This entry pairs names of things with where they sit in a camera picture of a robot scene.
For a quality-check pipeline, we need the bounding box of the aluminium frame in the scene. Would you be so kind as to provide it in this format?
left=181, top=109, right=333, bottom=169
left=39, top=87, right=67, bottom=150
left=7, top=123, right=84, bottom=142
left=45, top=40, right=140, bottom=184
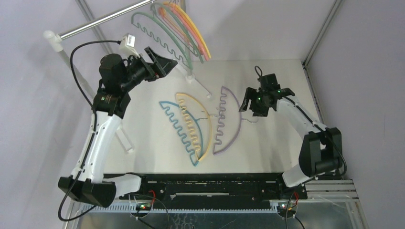
left=63, top=0, right=369, bottom=229

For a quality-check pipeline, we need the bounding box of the purple wavy hanger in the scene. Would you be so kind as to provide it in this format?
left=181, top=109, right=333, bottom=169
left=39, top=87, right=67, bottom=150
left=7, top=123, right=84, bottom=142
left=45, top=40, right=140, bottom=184
left=213, top=85, right=258, bottom=155

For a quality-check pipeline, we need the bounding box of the yellow smooth hanger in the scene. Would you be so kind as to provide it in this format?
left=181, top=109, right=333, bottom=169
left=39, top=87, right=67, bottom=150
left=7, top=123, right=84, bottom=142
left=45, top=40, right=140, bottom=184
left=163, top=1, right=212, bottom=60

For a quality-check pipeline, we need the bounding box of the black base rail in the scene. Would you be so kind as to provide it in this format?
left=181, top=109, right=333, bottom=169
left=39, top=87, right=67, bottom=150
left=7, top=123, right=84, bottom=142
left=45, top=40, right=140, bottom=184
left=113, top=173, right=308, bottom=211

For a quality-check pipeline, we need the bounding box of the right black camera cable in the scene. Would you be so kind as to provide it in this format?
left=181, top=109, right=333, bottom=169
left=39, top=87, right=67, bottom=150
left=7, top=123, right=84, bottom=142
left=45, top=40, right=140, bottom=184
left=255, top=65, right=347, bottom=177

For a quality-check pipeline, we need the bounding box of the teal wavy hanger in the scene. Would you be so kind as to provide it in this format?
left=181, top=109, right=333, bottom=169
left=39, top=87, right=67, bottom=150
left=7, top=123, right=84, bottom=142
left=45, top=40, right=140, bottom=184
left=131, top=11, right=193, bottom=71

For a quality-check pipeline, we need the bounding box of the left black camera cable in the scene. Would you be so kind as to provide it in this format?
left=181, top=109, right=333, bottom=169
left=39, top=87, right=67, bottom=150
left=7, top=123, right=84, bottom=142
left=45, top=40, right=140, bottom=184
left=58, top=40, right=122, bottom=222

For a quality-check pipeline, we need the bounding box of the yellow wavy hanger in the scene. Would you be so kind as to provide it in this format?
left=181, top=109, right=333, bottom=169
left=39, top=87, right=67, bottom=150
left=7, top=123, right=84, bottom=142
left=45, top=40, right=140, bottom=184
left=175, top=93, right=213, bottom=166

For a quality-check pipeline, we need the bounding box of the left circuit board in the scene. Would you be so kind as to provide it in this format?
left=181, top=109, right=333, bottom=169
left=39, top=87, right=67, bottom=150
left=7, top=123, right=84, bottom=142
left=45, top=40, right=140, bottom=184
left=136, top=203, right=153, bottom=212

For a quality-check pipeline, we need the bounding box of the chrome and white garment rack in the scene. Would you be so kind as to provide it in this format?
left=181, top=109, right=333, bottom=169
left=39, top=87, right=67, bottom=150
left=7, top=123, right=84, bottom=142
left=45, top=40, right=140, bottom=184
left=43, top=0, right=212, bottom=155

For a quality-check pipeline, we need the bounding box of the circuit board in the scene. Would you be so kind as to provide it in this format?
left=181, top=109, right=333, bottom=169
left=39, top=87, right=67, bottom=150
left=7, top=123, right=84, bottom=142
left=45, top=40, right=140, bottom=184
left=277, top=204, right=293, bottom=211
left=136, top=203, right=153, bottom=212

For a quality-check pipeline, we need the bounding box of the black camera cable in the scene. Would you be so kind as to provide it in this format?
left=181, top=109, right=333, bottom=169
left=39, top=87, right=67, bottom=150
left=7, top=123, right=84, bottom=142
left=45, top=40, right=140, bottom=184
left=255, top=65, right=347, bottom=177
left=58, top=40, right=122, bottom=222

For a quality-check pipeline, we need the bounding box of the blue wavy hanger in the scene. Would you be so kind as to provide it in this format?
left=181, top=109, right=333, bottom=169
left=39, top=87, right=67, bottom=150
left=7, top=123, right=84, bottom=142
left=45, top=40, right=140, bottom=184
left=159, top=101, right=199, bottom=167

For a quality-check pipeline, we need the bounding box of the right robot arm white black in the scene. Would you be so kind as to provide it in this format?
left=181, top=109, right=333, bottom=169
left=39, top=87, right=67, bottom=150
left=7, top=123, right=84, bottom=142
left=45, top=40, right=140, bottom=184
left=239, top=73, right=347, bottom=198

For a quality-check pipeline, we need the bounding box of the pink hanger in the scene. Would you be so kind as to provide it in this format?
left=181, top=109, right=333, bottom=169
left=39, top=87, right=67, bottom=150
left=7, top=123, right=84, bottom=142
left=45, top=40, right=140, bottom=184
left=163, top=1, right=211, bottom=61

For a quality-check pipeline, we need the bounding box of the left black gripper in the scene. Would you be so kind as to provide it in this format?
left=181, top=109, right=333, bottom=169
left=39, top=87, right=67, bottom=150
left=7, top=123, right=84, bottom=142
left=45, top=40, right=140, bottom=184
left=119, top=47, right=177, bottom=92

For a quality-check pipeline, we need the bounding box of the right circuit board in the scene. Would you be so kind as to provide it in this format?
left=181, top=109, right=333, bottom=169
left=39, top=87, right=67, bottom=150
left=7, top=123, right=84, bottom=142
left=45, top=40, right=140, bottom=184
left=277, top=204, right=293, bottom=211

